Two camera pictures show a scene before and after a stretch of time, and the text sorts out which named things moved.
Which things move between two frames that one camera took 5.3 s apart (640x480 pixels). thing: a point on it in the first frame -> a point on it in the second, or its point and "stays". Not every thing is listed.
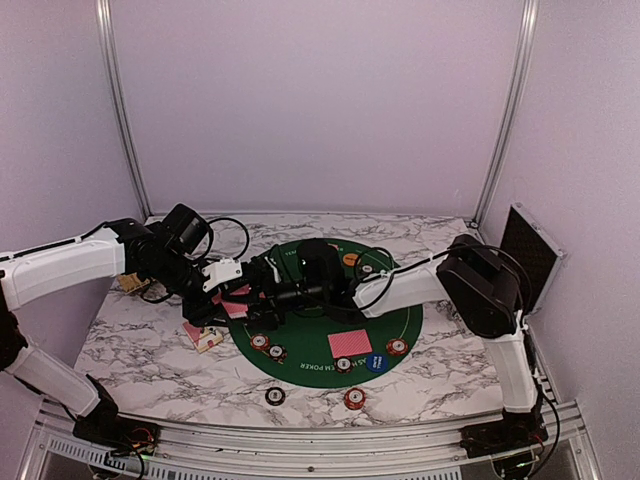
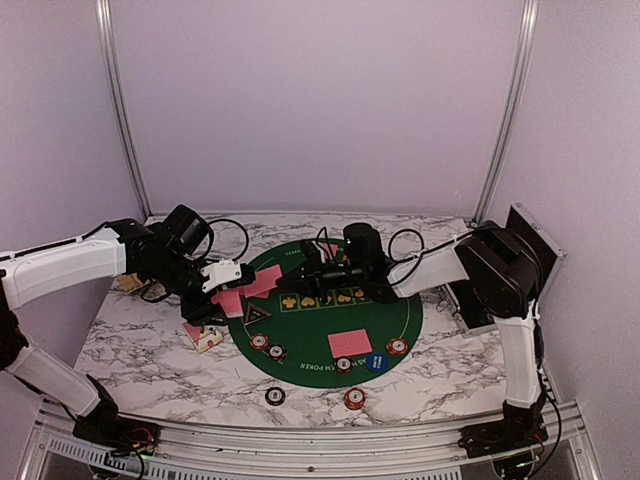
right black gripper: x=271 y=314 -> x=313 y=275
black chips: x=278 y=353 stays
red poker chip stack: x=354 y=398 stays
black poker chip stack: x=275 y=396 stays
